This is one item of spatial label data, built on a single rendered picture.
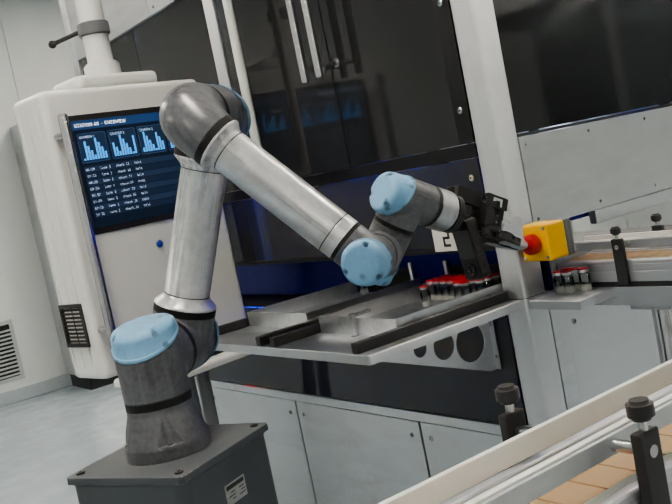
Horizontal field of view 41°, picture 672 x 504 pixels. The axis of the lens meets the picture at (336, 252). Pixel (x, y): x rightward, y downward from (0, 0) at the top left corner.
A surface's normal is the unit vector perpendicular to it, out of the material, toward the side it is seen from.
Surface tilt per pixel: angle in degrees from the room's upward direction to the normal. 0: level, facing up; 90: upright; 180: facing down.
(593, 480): 0
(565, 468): 90
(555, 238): 90
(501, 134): 90
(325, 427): 90
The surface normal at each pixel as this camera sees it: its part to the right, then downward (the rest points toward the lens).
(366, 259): -0.22, 0.14
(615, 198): 0.58, -0.04
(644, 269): -0.79, 0.22
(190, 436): 0.62, -0.37
